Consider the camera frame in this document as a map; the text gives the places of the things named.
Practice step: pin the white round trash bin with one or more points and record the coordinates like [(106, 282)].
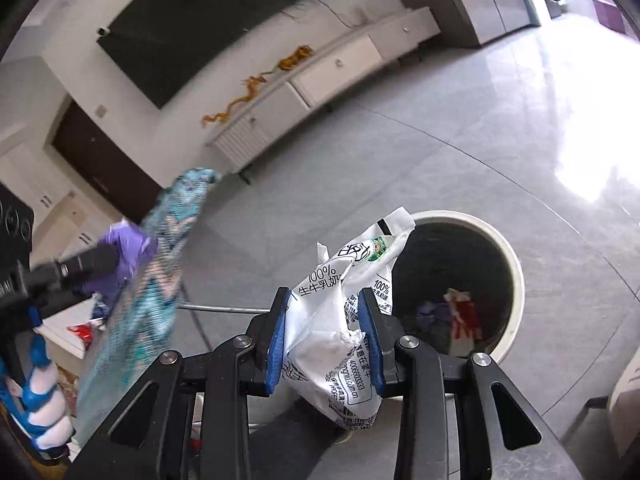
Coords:
[(515, 275)]

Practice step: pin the black wall television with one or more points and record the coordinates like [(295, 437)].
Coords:
[(200, 20)]

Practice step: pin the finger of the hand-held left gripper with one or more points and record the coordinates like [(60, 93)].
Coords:
[(85, 262)]

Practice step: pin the light wooden furniture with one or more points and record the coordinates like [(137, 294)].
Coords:
[(625, 405)]

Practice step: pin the white wall cabinets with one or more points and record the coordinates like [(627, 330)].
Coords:
[(35, 185)]

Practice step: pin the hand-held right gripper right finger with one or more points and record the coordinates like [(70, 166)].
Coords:
[(370, 347)]

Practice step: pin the small golden dragon ornament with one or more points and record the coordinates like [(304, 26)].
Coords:
[(295, 57)]

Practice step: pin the white milk packet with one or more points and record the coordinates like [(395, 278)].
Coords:
[(322, 320)]

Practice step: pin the crumpled purple wrapper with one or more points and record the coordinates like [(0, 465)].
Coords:
[(431, 315)]

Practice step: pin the purple stool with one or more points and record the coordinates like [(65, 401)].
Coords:
[(612, 15)]

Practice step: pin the white television cabinet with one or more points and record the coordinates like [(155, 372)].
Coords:
[(320, 75)]

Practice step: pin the person's left hand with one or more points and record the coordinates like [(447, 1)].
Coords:
[(42, 400)]

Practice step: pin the purple plastic wrapper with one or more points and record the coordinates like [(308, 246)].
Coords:
[(127, 252)]

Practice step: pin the metal rod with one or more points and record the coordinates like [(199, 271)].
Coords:
[(225, 307)]

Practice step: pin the red and white packet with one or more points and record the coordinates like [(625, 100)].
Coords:
[(462, 320)]

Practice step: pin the long golden dragon ornament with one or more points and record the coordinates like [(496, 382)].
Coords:
[(240, 95)]

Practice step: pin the small white camera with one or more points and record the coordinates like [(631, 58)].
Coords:
[(104, 31)]

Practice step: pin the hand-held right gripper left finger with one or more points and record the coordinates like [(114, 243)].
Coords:
[(278, 346)]

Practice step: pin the dark wooden door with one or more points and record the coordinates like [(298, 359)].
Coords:
[(100, 155)]

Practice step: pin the teal zigzag blanket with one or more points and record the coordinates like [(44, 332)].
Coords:
[(150, 310)]

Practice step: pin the wall switch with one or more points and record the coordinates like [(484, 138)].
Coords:
[(102, 110)]

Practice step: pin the red snack wrapper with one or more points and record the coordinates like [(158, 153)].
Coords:
[(82, 335)]

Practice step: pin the grey refrigerator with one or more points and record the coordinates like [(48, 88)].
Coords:
[(485, 0)]

